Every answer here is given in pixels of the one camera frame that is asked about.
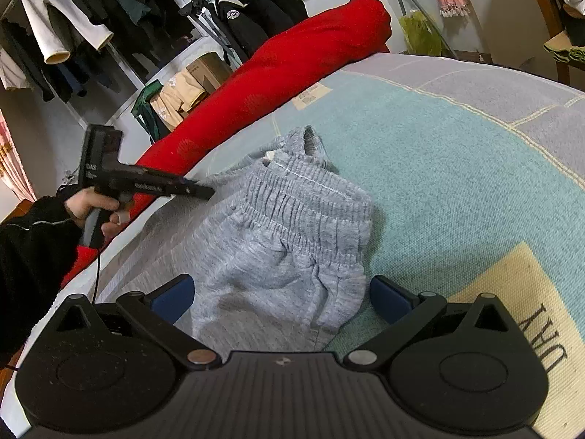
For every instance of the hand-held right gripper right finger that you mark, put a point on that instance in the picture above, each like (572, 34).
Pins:
(388, 299)

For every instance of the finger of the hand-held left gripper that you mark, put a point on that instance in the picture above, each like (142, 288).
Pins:
(194, 188)

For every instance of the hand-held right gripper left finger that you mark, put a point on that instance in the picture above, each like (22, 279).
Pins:
(176, 299)

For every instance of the grey sweatpants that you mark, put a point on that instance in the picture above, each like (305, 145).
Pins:
(274, 247)

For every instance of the cardboard box with yellow clothes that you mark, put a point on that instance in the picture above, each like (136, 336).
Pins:
(178, 98)

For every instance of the row of dark hanging clothes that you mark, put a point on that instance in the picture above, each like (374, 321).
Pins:
(128, 4)

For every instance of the person's left hand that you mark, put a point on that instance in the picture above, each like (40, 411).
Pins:
(84, 206)

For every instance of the green chair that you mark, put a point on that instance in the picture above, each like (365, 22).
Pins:
(148, 109)

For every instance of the red quilt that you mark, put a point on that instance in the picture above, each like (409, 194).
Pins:
(297, 64)

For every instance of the black jacket with badge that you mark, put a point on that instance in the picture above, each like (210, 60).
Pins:
(242, 27)

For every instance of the plain black jacket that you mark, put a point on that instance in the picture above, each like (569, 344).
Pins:
(285, 2)

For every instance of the yellow-green plastic bag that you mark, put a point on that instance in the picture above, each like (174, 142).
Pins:
(422, 34)

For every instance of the green patterned cloth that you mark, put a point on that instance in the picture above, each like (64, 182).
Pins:
(566, 50)

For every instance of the wooden chair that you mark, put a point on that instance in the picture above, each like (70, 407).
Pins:
(546, 9)

